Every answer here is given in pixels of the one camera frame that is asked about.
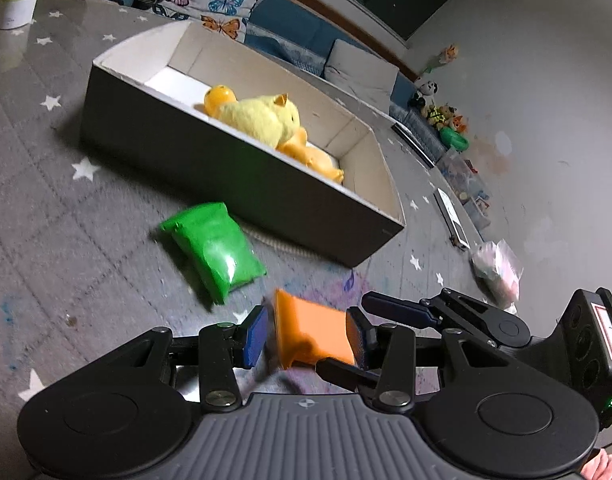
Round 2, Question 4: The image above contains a grey cushion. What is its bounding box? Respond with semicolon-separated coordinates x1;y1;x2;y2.
323;39;399;112

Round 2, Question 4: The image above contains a green soft packet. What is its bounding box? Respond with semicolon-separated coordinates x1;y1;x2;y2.
159;202;267;306

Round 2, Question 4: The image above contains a white jar with green lid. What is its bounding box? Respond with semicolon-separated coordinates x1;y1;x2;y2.
0;0;42;31

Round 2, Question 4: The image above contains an artificial flower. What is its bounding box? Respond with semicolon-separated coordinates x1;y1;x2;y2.
425;44;460;74

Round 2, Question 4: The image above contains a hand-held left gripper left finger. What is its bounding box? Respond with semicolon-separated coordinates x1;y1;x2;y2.
86;304;271;413

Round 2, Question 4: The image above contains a grey cardboard box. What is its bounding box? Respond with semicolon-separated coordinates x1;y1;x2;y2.
80;19;407;267

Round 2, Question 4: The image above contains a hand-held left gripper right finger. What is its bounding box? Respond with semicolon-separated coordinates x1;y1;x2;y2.
346;307;542;413

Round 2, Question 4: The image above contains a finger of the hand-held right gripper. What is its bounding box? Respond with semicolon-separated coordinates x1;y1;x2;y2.
361;288;532;351
315;357;383;392

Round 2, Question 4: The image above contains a yellow plastic bear toy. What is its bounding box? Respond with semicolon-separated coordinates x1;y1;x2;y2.
204;85;237;117

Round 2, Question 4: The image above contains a grey star-print table cover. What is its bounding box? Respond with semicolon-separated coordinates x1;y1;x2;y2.
0;0;519;411

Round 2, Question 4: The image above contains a yellow plush duck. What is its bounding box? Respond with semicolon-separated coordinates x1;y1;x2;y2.
216;92;301;149

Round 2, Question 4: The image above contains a blue sofa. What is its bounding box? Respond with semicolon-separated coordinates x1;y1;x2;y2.
78;0;469;161

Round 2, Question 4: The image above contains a black flat strip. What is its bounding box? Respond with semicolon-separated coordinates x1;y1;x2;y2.
392;123;435;169

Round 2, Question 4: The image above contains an orange plush toy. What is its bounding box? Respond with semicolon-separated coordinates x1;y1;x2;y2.
426;104;470;134

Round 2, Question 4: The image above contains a panda plush toy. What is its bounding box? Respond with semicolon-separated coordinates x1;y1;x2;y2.
411;80;439;109

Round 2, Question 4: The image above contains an orange squishy duck toy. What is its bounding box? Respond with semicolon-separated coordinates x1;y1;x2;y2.
276;127;345;184

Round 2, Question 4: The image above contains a white flat board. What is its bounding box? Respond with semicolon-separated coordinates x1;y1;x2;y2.
433;187;472;252

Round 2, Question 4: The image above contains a clear plastic bag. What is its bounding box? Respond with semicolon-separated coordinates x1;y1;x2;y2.
470;239;525;307

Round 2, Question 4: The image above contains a clear storage box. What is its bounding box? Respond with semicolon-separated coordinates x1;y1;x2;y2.
436;147;493;232

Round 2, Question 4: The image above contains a green plush toy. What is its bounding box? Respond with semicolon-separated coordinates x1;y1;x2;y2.
439;127;470;154

